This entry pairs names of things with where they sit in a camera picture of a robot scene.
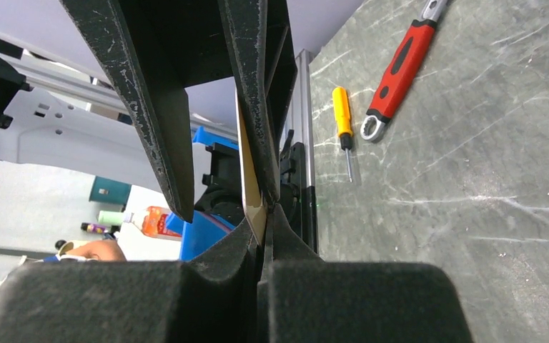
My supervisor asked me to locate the orange drink bottle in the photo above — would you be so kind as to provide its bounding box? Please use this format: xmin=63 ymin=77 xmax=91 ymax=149
xmin=123 ymin=206 xmax=182 ymax=241

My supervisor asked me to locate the aluminium frame rail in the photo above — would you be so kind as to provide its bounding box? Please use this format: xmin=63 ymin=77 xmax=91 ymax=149
xmin=0 ymin=19 xmax=315 ymax=252

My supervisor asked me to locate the red adjustable wrench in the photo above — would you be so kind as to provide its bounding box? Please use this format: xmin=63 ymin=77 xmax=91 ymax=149
xmin=360 ymin=0 xmax=448 ymax=142

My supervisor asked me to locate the blue plastic bin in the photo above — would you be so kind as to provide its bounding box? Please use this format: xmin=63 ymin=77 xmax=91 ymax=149
xmin=165 ymin=126 xmax=244 ymax=261

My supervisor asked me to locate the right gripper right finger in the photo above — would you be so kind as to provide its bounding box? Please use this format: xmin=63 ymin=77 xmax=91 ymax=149
xmin=257 ymin=206 xmax=473 ymax=342

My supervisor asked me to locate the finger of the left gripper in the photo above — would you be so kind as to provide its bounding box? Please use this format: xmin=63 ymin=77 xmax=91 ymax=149
xmin=218 ymin=1 xmax=297 ymax=205
xmin=59 ymin=0 xmax=196 ymax=224

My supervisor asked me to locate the yellow handle screwdriver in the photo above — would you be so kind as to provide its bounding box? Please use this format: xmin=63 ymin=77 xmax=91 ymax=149
xmin=332 ymin=86 xmax=354 ymax=182

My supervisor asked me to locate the single gold credit card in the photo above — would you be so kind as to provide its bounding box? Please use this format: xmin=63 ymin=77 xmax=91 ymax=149
xmin=235 ymin=91 xmax=267 ymax=246

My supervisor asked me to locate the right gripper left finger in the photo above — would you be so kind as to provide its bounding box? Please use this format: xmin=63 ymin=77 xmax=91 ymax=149
xmin=0 ymin=221 xmax=256 ymax=342

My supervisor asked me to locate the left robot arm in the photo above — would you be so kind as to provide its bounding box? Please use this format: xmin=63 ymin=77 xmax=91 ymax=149
xmin=0 ymin=1 xmax=297 ymax=219

